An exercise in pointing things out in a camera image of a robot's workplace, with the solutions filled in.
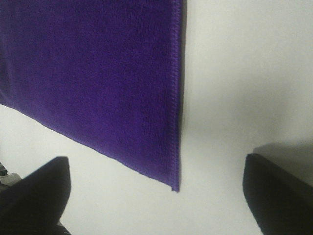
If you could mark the purple microfiber towel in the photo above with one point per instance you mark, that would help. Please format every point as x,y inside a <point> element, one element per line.
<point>104,73</point>

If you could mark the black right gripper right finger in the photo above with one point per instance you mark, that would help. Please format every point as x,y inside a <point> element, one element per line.
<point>281,203</point>

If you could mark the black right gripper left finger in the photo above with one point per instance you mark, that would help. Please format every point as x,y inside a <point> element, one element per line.
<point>34,205</point>

